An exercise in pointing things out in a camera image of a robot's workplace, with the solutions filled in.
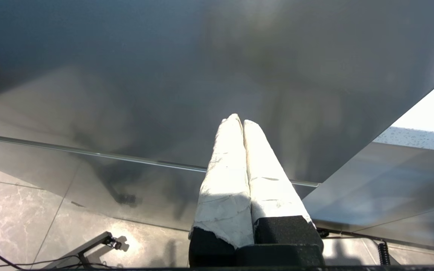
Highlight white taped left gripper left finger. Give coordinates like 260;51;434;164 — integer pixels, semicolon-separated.
189;114;255;268

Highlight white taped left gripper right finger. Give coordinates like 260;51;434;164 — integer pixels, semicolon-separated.
243;120;325;252

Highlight tall cabinet side panel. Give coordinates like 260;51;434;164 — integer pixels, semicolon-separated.
0;0;434;187

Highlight steel under-counter cabinet front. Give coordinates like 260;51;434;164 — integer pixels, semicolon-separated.
302;141;434;251

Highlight black coiled cable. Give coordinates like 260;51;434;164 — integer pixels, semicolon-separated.
376;241;391;266

